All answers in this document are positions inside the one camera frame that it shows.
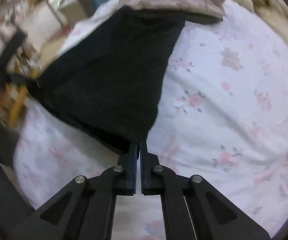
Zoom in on black shorts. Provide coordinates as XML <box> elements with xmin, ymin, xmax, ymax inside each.
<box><xmin>27</xmin><ymin>7</ymin><xmax>185</xmax><ymax>155</ymax></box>

